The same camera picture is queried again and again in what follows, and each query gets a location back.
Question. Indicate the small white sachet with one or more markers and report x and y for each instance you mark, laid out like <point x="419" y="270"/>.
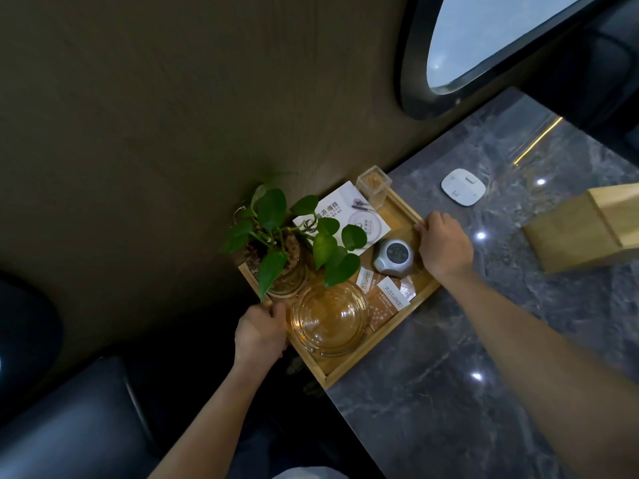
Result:
<point x="364" y="280"/>

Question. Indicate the wooden tissue box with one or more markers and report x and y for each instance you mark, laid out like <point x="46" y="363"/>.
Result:
<point x="574" y="234"/>

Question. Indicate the person's right forearm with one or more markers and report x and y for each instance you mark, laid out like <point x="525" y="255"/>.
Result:
<point x="549" y="374"/>

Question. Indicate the person's light grey clothing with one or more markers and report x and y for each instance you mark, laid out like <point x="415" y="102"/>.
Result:
<point x="309" y="473"/>

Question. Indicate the small translucent sachet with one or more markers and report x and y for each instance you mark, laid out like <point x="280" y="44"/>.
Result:
<point x="408" y="289"/>

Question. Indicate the person's left hand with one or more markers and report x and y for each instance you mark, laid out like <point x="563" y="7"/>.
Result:
<point x="259" y="336"/>

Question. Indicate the white square device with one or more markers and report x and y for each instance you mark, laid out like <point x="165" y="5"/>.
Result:
<point x="463" y="187"/>

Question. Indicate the large dark-framed window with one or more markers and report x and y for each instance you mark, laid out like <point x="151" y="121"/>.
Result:
<point x="489" y="34"/>

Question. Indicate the grey marble table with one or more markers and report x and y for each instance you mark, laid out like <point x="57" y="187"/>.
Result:
<point x="449" y="394"/>

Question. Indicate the clear glass ashtray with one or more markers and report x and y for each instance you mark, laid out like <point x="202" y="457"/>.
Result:
<point x="329" y="319"/>

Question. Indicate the brown and white packet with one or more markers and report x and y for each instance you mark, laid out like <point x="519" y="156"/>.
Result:
<point x="387" y="304"/>

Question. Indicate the dark tufted sofa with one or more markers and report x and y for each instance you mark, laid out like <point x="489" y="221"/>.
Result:
<point x="599" y="69"/>

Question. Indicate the wooden tray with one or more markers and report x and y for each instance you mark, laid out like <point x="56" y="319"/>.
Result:
<point x="344" y="366"/>

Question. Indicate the white printed box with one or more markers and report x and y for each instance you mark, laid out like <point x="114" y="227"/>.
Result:
<point x="339" y="201"/>

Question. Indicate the person's left forearm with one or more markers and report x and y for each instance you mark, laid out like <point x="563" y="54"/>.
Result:
<point x="214" y="424"/>

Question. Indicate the clear toothpick holder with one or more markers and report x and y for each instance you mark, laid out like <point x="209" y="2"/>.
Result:
<point x="374" y="187"/>

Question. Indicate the green plant in glass vase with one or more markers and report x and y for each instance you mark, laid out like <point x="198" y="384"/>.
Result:
<point x="272" y="209"/>

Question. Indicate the person's right hand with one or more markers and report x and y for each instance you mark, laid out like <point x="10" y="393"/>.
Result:
<point x="447" y="249"/>

